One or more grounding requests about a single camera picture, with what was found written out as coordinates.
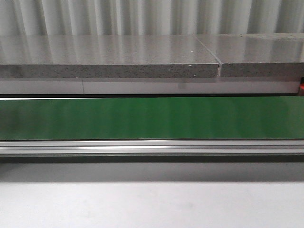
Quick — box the green conveyor belt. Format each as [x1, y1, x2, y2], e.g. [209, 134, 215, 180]
[0, 96, 304, 141]

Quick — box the aluminium conveyor frame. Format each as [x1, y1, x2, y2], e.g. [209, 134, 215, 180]
[0, 140, 304, 163]

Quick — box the grey stone ledge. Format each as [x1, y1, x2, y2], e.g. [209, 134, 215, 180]
[0, 34, 304, 81]

